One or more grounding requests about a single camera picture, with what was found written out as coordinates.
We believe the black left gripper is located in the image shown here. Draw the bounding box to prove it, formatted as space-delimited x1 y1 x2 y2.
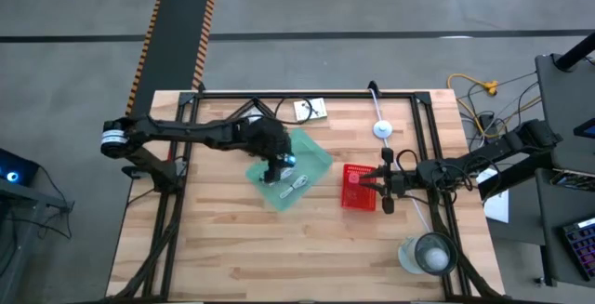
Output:
244 117 294 184

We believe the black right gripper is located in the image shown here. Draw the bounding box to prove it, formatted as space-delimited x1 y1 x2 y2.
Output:
360 147 418 216

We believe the teal translucent plastic bin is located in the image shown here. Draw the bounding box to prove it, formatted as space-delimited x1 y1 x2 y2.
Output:
245 126 334 213

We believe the red plastic mesh basket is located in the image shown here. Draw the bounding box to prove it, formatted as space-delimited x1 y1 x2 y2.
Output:
340 163 378 212

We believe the clear round container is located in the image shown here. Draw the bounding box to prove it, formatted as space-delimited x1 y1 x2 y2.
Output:
397 232 460 281

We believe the white paper sheet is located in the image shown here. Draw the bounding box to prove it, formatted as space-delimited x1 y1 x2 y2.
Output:
474 168 510 224

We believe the black power adapter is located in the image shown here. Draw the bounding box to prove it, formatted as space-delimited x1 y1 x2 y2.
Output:
478 112 502 148

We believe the black support beam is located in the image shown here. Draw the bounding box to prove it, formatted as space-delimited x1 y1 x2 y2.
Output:
478 148 554 202

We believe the black hazard-striped floor mat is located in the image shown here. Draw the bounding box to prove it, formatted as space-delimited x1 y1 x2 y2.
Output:
121 0 218 131

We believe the grey desk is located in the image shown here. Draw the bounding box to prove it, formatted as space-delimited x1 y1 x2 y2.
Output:
534 52 595 175

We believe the black keyboard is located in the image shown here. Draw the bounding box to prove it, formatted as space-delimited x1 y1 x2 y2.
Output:
556 217 595 282

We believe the black round pole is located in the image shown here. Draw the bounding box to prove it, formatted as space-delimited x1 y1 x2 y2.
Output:
552 32 595 73

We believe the computer with blue light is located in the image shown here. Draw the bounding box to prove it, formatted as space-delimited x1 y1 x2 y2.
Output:
0 148 41 189

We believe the grey equipment stand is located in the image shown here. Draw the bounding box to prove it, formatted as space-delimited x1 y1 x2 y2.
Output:
0 187 75 304

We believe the white round cord switch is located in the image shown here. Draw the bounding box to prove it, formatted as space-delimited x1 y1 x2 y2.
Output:
371 120 394 140

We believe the white lamp cord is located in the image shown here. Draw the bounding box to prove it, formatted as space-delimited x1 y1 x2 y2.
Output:
369 88 428 236

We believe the black aluminium table frame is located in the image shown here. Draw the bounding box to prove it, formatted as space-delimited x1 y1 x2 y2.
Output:
109 80 506 304

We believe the yellow extension cable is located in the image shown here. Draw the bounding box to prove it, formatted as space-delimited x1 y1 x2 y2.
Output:
446 73 544 140

